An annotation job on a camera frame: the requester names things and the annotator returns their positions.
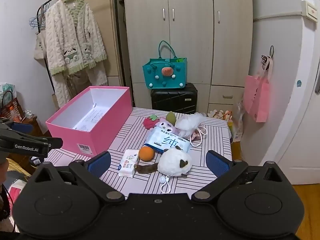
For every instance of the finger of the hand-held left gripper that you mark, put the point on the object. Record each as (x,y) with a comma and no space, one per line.
(22,127)
(55,143)

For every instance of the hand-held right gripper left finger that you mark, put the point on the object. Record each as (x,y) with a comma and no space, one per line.
(100,162)

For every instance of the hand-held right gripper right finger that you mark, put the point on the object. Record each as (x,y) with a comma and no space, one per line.
(217,163)

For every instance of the pink cardboard box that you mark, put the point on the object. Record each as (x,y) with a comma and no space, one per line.
(100,135)

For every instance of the pink floral cloth pouch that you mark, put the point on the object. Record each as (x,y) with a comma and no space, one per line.
(197,135)

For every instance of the white cat plush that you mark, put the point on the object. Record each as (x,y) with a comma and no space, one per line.
(173,162)

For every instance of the orange plush ball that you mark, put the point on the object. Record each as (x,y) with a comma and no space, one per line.
(146,153)

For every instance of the white plush toy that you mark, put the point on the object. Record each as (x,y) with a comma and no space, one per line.
(188,123)

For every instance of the blue white wet wipes pack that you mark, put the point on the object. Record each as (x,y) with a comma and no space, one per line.
(167,141)

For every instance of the purple plush toy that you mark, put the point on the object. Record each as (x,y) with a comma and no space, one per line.
(166,127)

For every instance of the red strawberry plush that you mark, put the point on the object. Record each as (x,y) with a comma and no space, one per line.
(150,122)

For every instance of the green plush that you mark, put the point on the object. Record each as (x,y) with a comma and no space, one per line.
(171,118)

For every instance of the wooden nightstand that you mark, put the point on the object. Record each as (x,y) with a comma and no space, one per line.
(37,127)

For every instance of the orange bottle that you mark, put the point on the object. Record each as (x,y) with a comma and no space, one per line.
(13,112)

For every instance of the woven basket bag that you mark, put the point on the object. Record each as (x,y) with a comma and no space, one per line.
(11,103)

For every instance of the striped tablecloth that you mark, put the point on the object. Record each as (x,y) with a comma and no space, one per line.
(212,135)

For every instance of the white paper sheet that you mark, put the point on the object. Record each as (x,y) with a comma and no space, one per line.
(90,120)

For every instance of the brown paper bag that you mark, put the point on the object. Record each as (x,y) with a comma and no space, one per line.
(55,101)

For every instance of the green white tissue pack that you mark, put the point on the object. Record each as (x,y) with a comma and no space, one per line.
(7,88)

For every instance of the clear plastic bag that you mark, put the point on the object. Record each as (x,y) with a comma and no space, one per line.
(238,120)

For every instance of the white orange scalloped item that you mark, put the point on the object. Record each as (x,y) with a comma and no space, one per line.
(220,113)

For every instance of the dark fuzzy cloth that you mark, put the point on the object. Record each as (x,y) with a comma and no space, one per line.
(5,210)

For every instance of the black clothes rack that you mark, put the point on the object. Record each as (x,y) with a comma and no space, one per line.
(46,62)

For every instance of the black suitcase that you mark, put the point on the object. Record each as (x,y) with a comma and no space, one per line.
(175,98)

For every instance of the pink shopping bag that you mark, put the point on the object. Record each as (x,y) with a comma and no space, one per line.
(257,97)

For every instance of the canvas tote bag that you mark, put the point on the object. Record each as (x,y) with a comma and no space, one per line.
(40,45)

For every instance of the white door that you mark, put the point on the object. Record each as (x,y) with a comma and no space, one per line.
(300,135)

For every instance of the fluffy white green robe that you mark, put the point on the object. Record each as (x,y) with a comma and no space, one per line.
(75,45)

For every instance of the teal felt tote bag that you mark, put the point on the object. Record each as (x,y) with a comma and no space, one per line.
(165,73)

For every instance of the black pole stand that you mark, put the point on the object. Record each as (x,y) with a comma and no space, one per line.
(123,55)

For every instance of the grey wardrobe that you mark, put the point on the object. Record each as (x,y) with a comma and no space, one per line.
(190,30)

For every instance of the wall light switch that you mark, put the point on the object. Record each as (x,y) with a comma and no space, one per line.
(310,10)

